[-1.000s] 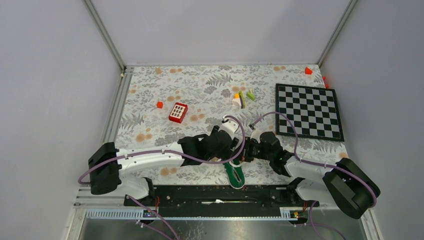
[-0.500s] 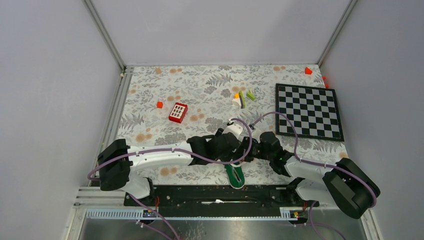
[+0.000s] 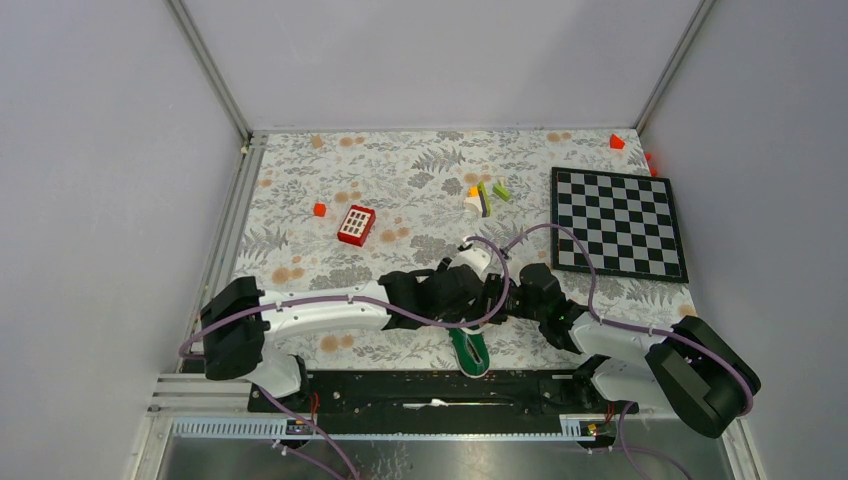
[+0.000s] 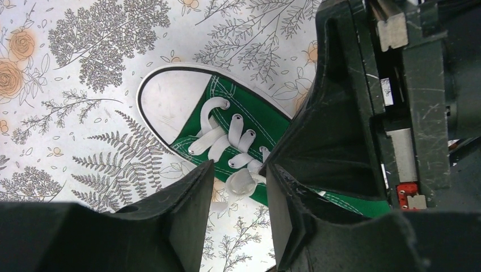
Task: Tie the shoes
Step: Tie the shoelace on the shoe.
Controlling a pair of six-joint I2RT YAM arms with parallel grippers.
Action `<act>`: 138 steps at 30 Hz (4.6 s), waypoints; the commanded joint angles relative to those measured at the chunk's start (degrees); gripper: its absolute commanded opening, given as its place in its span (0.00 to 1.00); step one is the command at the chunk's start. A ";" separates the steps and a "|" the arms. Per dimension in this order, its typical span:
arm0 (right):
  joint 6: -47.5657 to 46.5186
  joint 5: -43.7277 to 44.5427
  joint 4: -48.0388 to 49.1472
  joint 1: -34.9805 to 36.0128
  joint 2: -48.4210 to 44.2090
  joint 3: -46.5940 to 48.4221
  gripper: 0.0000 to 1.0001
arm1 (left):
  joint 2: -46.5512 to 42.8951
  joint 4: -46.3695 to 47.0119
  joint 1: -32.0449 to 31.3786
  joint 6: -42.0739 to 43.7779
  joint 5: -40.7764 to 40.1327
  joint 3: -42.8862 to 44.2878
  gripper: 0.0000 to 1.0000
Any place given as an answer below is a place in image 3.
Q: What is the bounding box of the aluminium frame rail front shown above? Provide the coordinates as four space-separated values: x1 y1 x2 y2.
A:
142 372 743 444

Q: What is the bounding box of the purple cable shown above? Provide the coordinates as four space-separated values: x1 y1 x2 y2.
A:
177 235 513 480
502 223 757 480

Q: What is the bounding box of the red block at wall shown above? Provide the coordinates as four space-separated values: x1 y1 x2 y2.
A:
645 152 658 177

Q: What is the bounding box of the aluminium corner post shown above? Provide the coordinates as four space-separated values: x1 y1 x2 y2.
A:
633 0 717 135
164 0 252 145

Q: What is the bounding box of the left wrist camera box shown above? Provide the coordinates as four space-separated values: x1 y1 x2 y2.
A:
451 242 492 277

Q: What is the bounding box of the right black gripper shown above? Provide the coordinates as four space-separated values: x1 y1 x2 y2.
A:
463 273 545 325

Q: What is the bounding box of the red white brick block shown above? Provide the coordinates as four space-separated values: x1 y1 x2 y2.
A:
337 205 376 247

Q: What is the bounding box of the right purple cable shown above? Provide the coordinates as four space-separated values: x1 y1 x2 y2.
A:
502 223 757 480

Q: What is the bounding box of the floral patterned table mat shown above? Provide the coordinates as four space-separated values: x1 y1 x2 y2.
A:
233 129 698 370

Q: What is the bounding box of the black white checkerboard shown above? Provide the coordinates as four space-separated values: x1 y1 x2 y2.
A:
551 167 689 283

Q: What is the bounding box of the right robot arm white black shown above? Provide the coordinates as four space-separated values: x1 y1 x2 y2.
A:
481 263 762 438

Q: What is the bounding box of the lime green block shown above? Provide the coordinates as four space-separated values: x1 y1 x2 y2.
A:
493 180 512 202

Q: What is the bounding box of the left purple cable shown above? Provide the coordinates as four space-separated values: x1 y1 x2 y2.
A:
177 235 513 480

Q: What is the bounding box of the red block far corner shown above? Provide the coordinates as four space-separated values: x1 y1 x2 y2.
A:
609 134 626 150

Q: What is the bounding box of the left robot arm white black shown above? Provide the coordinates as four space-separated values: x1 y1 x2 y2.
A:
200 265 506 411

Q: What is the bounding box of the left aluminium corner post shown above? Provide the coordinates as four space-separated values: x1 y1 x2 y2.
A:
164 0 252 145

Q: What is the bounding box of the green white sneaker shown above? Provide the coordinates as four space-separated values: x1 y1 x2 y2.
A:
448 329 490 379

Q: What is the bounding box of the right aluminium corner post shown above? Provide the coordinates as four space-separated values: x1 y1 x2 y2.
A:
633 0 717 135

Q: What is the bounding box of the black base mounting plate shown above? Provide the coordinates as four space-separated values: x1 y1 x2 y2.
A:
248 370 625 435

